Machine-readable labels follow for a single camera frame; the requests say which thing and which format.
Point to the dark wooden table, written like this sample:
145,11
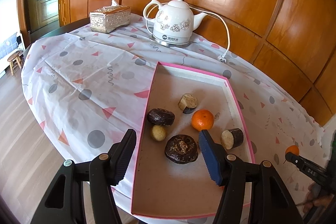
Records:
52,31

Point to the silver embossed tissue box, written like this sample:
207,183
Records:
110,19

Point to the white tissue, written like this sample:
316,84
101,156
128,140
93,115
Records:
114,3

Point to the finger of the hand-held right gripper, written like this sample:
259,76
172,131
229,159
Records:
294,158

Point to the orange mandarin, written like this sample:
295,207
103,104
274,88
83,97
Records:
202,119
292,149

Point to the white floral ceramic kettle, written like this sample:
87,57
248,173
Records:
173,22

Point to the dark brown mushroom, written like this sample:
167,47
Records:
181,148
160,117

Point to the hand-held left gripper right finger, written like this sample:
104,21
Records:
210,158

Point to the cut eggplant piece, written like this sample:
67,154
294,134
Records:
187,103
232,138

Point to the white patterned tablecloth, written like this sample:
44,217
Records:
78,69

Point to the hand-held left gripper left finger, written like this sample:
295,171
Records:
124,158

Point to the blue checked cloth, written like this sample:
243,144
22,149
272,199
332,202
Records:
8,43

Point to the pink shallow cardboard box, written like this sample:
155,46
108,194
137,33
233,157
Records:
170,187

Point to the small yellow potato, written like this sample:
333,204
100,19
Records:
158,132

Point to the silver kettle base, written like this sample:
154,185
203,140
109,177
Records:
170,43

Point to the small wooden stool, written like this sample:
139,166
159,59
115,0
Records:
14,57

